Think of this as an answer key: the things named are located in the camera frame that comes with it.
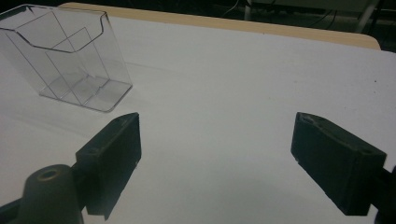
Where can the white table mat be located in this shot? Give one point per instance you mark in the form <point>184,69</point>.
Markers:
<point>218,93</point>

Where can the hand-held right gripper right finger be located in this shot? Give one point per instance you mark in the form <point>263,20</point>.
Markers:
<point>336,161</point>

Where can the white desk leg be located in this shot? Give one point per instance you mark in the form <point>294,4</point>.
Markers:
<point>365,17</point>
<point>247,9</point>

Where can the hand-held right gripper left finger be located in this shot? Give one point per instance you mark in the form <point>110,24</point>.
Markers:
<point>112,161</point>

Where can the wooden table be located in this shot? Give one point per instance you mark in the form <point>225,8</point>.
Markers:
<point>249,26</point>

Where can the clear plastic organizer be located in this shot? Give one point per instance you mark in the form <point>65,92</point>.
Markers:
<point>62,59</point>

